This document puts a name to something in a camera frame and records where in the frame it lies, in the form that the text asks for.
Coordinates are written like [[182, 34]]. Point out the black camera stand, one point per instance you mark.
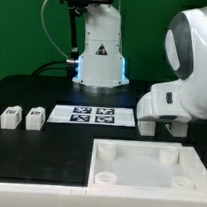
[[76, 9]]

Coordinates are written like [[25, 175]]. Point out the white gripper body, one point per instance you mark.
[[155, 107]]

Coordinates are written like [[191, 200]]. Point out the white fixture wall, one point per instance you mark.
[[40, 195]]

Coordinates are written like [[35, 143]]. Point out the white sheet with tags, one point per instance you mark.
[[92, 115]]

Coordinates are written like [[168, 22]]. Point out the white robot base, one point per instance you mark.
[[101, 66]]

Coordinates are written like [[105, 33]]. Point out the white square table top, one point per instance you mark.
[[140, 164]]

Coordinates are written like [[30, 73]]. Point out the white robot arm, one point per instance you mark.
[[184, 99]]

